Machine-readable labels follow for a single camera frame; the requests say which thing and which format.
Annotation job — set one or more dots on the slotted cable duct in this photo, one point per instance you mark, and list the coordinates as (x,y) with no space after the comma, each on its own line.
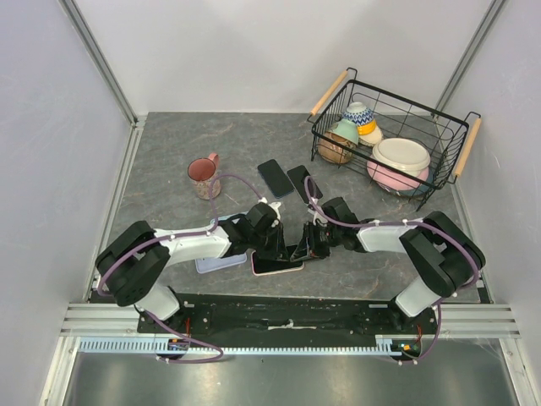
(165,346)

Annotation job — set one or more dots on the light blue phone case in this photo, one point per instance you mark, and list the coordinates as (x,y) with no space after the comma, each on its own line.
(234,218)

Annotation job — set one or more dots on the black wire basket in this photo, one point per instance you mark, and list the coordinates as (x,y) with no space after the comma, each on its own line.
(447,139)

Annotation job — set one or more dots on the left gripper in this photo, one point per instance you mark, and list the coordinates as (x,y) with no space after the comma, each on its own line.
(279,250)

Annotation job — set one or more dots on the brown bowl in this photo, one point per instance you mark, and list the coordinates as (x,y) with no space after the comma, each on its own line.
(335,149)

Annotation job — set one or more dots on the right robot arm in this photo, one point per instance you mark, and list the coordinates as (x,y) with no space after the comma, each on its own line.
(445,258)

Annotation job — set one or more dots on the yellow white bowl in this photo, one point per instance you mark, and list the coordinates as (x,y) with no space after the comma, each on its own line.
(369,134)

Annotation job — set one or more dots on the blue patterned bowl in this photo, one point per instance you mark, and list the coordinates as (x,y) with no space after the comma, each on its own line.
(358,113)

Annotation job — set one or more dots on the lavender phone case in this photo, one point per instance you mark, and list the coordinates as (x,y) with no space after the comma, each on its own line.
(207,265)

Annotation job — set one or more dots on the aluminium frame rail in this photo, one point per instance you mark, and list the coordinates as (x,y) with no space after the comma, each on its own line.
(99,320)

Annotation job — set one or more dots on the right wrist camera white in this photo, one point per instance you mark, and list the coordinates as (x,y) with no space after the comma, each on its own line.
(316,217)

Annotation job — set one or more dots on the black phone with stand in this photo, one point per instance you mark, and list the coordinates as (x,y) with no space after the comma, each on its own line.
(297,175)

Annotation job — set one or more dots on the pink floral mug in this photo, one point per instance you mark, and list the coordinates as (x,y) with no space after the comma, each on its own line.
(203,173)

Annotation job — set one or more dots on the teal bowl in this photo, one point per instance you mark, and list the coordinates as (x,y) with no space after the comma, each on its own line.
(423,188)

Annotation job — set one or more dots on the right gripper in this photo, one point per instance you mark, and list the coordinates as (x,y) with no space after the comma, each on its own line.
(307,246)

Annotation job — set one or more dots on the cream bowl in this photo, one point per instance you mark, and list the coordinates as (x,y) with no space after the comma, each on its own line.
(402,154)

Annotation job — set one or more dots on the blue-edged black phone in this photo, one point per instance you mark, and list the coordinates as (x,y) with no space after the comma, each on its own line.
(277,181)

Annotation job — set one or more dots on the dark green phone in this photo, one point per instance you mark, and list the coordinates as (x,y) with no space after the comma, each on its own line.
(274,265)

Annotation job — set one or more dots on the pink phone case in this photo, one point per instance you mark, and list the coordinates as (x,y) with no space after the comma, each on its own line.
(253,266)

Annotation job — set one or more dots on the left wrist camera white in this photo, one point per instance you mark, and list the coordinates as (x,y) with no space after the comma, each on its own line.
(275,206)

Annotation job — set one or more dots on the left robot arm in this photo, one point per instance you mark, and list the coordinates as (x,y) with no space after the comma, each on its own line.
(131,265)

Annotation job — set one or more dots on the pink bowl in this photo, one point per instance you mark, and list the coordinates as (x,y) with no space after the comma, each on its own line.
(392,179)

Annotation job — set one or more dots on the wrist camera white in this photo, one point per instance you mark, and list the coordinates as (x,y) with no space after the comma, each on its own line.
(275,206)
(316,217)

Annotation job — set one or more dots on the green bowl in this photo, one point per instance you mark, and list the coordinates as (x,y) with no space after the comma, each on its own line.
(345,129)

